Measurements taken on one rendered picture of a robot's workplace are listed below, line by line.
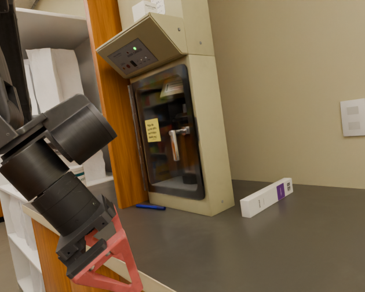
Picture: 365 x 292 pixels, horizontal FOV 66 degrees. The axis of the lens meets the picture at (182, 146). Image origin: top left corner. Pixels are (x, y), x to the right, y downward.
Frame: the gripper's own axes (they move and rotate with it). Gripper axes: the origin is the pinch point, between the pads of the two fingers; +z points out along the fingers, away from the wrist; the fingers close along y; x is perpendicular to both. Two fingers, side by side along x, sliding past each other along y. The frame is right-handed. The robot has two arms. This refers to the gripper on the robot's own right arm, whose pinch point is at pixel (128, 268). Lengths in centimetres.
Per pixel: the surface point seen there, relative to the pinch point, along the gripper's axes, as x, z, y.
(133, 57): -33, -27, 52
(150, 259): -0.1, 12.4, 22.8
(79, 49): -46, -76, 208
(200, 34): -50, -20, 40
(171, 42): -39, -23, 36
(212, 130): -35, 4, 40
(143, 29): -36, -30, 39
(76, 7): -64, -101, 202
